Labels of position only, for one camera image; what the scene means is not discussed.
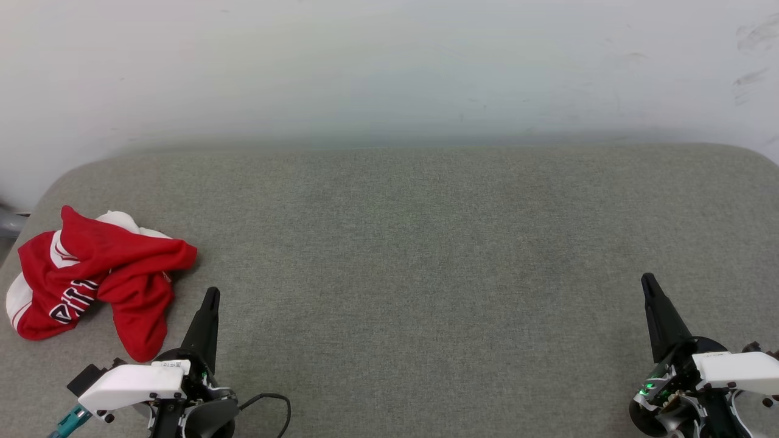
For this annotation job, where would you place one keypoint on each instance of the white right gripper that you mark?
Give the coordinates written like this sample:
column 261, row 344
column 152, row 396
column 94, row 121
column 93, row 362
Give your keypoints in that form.
column 736, row 371

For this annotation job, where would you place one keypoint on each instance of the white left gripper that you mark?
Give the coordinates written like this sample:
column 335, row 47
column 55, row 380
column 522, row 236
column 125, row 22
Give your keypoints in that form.
column 131, row 383

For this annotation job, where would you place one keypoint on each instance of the red white basketball jersey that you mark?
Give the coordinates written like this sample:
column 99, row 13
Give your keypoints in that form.
column 122, row 261

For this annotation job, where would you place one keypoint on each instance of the grey fabric sofa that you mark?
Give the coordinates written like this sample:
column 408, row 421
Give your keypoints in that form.
column 426, row 274

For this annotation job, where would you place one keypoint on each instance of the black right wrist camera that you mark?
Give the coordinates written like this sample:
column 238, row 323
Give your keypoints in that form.
column 761, row 350

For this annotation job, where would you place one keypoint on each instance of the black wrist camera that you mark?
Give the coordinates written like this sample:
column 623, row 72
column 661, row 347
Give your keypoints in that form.
column 88, row 377
column 761, row 350

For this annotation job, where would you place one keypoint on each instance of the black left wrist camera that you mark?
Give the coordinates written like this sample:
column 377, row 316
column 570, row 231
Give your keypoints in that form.
column 88, row 377

